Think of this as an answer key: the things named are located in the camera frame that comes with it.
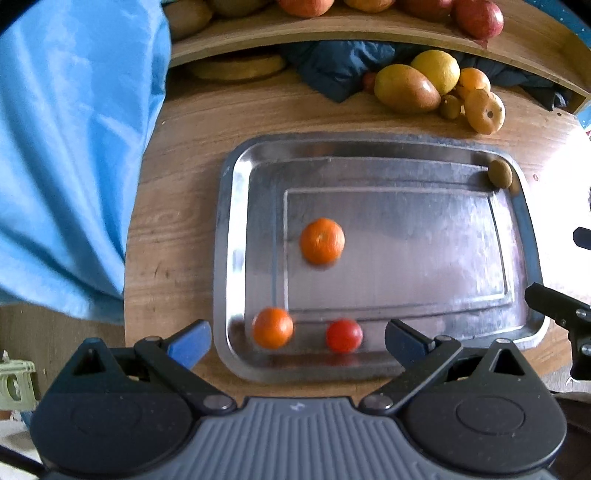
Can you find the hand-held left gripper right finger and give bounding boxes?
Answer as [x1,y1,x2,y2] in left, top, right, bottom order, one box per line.
[359,320,539,415]

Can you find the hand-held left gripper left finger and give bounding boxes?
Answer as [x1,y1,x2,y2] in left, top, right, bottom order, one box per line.
[60,319,236,414]

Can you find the small tangerine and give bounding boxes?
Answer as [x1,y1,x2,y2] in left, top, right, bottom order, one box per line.
[300,218,346,266]
[252,307,295,350]

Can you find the metal tray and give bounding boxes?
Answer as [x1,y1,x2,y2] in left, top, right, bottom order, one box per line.
[213,134,551,385]

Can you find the small brown kiwi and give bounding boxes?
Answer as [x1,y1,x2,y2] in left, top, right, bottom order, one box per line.
[438,95,463,121]

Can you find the orange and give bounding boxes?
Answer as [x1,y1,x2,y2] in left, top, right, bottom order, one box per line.
[455,67,491,100]

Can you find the yellow-red mango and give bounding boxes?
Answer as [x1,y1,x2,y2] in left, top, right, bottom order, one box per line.
[374,64,443,114]

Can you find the pale green plastic object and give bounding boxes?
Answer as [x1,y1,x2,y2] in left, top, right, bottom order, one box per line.
[0,351,38,411]

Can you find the yellow lemon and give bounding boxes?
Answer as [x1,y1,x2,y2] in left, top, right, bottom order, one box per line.
[410,49,461,96]

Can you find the light blue curtain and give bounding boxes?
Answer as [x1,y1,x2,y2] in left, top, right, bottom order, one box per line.
[0,0,172,321]

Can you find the red apple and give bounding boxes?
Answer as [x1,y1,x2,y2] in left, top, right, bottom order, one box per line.
[277,0,335,18]
[344,0,396,13]
[399,0,455,18]
[451,0,505,40]

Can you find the overripe banana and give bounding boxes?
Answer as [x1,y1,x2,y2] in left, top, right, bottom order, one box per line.
[185,53,288,83]

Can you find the dark blue cloth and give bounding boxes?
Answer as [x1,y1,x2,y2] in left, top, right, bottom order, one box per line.
[281,41,573,112]

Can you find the curved wooden shelf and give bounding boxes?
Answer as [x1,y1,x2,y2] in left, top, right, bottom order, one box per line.
[166,0,591,114]

